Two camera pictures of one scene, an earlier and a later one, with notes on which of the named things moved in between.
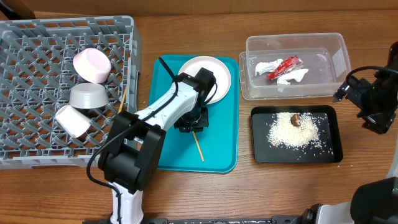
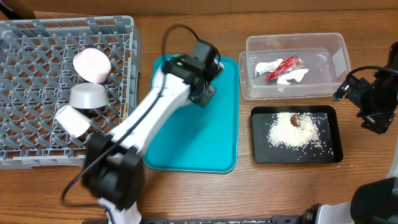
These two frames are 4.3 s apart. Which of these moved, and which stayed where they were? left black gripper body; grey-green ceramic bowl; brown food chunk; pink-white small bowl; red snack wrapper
Moved: left black gripper body
Stayed: pink-white small bowl; grey-green ceramic bowl; brown food chunk; red snack wrapper
